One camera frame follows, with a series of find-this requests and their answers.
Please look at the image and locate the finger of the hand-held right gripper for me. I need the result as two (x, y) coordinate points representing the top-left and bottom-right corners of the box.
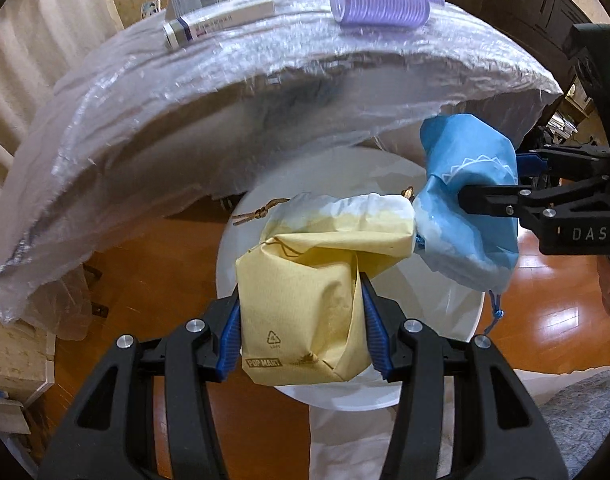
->
(457, 175), (610, 256)
(516, 141), (610, 182)

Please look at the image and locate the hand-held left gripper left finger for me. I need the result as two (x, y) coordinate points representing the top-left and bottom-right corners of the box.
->
(44, 292), (243, 480)

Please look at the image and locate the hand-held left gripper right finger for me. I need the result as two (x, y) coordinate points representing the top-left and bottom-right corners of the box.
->
(357, 271), (570, 480)

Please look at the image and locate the blue drawstring pouch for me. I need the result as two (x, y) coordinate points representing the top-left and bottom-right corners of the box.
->
(412, 114), (520, 335)

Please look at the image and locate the yellow drawstring pouch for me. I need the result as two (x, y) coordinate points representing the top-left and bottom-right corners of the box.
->
(230, 192), (418, 387)

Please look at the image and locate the dark wooden cabinet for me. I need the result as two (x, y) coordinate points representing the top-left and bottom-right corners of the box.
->
(485, 0), (603, 96)

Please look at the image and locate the white cloth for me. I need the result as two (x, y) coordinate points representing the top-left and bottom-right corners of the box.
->
(309, 400), (406, 480)

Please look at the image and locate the clear plastic table cover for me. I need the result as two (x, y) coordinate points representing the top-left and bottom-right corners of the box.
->
(0, 0), (566, 328)

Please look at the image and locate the beige cabinet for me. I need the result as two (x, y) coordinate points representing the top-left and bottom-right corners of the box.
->
(0, 305), (57, 411)

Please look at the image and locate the grey patterned rug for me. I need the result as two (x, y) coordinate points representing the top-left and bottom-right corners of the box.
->
(515, 367), (610, 480)

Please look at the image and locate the flat cardboard piece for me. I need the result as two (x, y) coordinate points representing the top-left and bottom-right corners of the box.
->
(0, 391), (32, 435)

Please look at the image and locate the long white and blue box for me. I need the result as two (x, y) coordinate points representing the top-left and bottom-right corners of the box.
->
(162, 0), (276, 49)

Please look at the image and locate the cream curtain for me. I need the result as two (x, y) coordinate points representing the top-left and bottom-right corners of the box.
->
(0, 0), (126, 183)

